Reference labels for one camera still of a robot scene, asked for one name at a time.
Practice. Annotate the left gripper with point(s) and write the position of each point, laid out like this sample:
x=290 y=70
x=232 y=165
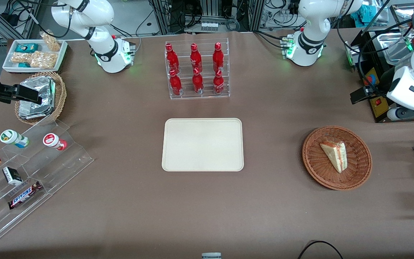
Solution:
x=377 y=89

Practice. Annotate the triangular sandwich wedge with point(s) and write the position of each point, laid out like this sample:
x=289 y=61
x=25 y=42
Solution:
x=336 y=154

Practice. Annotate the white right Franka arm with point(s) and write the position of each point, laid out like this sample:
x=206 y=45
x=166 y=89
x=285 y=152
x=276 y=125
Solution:
x=102 y=46

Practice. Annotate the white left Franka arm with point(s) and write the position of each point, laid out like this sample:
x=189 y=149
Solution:
x=309 y=21

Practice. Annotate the light tan wicker basket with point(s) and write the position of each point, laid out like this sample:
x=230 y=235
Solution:
x=60 y=97

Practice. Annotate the white rectangular snack tray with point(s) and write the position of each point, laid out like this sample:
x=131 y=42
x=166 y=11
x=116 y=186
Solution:
x=9 y=61

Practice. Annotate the brown round wicker basket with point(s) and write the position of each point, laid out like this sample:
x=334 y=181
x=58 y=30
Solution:
x=314 y=162

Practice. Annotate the beige rectangular serving tray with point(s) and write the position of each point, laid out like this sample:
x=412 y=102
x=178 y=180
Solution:
x=202 y=144

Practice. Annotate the silver foil wrapped package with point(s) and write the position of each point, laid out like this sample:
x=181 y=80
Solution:
x=31 y=111
x=43 y=88

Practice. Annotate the black food warmer cabinet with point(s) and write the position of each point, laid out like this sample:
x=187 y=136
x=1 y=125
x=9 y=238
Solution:
x=379 y=108

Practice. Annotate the small teal snack packet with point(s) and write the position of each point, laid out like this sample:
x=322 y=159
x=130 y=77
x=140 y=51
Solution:
x=24 y=65

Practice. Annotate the clear bag of puffed snacks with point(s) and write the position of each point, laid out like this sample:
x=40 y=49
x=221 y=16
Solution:
x=44 y=60
x=51 y=41
x=20 y=57

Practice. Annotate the green capped white drink bottle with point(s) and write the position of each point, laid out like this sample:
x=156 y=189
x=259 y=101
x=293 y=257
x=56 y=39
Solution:
x=13 y=138

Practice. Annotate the teal snack box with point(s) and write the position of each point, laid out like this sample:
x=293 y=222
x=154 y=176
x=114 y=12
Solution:
x=26 y=48

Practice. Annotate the red capped white drink bottle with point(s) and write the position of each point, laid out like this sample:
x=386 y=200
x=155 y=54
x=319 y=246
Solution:
x=53 y=141

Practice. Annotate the steel food pan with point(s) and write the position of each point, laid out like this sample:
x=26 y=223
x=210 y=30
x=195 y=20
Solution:
x=394 y=46

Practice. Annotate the clear acrylic stepped display stand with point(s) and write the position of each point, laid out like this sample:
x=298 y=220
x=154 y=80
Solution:
x=49 y=172

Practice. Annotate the small black and white box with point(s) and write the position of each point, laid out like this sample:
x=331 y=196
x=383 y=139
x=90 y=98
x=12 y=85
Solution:
x=12 y=176

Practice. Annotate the teal cloth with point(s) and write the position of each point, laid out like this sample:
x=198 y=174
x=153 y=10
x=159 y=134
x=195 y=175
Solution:
x=366 y=14

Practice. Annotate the Snickers chocolate bar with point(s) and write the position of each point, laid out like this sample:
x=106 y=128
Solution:
x=24 y=196

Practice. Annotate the red cola bottle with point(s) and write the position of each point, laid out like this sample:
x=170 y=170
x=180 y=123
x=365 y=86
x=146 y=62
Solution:
x=197 y=82
x=218 y=83
x=175 y=84
x=218 y=57
x=195 y=57
x=172 y=57

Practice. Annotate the brown table cover sheet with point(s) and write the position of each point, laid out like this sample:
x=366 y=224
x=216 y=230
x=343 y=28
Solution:
x=120 y=216

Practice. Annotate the clear acrylic bottle rack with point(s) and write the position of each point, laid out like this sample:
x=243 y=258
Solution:
x=207 y=97

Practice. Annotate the white power strip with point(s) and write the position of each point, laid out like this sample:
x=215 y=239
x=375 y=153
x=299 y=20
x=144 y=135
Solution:
x=209 y=26

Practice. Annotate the small grey device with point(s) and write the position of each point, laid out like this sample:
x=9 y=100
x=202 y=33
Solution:
x=211 y=256

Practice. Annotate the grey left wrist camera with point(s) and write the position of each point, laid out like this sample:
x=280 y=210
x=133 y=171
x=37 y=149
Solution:
x=395 y=114

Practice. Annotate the aluminium frame rack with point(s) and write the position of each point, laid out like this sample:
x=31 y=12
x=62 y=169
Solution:
x=210 y=10

